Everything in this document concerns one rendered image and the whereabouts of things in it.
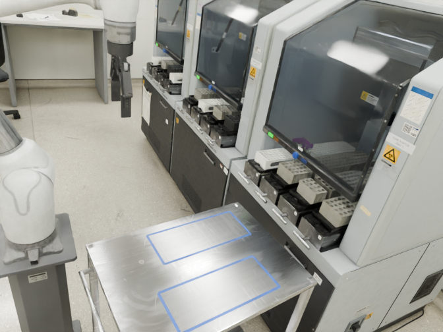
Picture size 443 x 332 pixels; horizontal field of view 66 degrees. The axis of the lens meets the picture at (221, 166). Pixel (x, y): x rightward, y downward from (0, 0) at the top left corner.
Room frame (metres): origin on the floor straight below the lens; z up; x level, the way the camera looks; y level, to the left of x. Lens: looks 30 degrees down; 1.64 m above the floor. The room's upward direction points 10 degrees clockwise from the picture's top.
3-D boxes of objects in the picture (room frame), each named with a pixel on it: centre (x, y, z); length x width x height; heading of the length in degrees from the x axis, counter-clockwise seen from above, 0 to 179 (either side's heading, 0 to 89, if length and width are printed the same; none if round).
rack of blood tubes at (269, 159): (1.56, -0.31, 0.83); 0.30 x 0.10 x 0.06; 122
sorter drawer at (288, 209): (1.37, -0.58, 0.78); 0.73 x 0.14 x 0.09; 122
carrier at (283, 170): (1.38, -0.30, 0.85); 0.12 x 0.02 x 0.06; 33
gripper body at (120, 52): (1.03, 0.36, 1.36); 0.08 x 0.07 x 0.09; 32
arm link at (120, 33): (1.03, 0.36, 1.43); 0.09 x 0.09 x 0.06
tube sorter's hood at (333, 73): (1.44, -0.55, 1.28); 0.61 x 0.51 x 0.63; 32
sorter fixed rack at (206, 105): (2.16, 0.07, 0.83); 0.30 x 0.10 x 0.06; 122
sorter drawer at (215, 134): (1.97, -0.21, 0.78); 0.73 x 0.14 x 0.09; 122
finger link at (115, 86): (1.09, 0.39, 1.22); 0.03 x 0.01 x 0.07; 122
